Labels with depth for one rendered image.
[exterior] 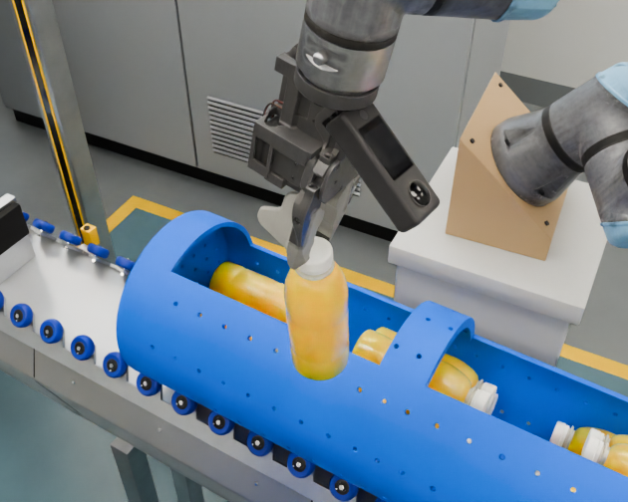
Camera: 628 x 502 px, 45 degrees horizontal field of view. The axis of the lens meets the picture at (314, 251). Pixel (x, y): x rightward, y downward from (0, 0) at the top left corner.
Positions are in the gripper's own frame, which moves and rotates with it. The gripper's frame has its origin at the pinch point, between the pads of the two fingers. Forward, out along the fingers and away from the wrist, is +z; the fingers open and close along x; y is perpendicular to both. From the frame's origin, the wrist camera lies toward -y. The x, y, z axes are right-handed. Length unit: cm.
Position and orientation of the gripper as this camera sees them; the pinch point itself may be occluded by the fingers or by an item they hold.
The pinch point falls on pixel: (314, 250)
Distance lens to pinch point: 75.5
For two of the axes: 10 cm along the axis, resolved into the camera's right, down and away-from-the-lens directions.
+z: -1.9, 6.8, 7.0
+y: -8.1, -5.1, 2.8
